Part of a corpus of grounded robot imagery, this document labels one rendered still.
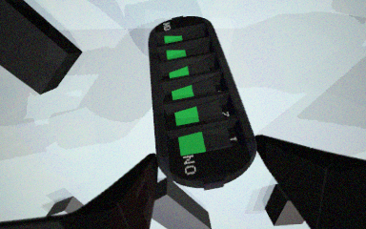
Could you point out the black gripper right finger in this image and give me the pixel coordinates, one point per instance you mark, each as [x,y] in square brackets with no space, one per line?
[327,189]

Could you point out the dark grey switch panel with green rocker switches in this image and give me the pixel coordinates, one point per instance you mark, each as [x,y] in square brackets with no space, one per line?
[203,137]

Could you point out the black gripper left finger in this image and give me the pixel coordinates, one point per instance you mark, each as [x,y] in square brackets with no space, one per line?
[126,204]

